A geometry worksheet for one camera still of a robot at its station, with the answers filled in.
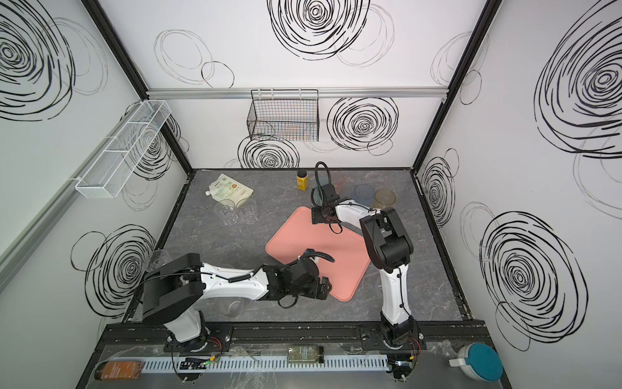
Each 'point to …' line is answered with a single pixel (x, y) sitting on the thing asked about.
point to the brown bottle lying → (118, 370)
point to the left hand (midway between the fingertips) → (327, 286)
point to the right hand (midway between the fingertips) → (318, 216)
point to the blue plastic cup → (364, 194)
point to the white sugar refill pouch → (227, 188)
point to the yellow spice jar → (302, 180)
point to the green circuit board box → (305, 354)
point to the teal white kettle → (479, 361)
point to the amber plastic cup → (384, 198)
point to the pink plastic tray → (348, 248)
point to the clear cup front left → (233, 307)
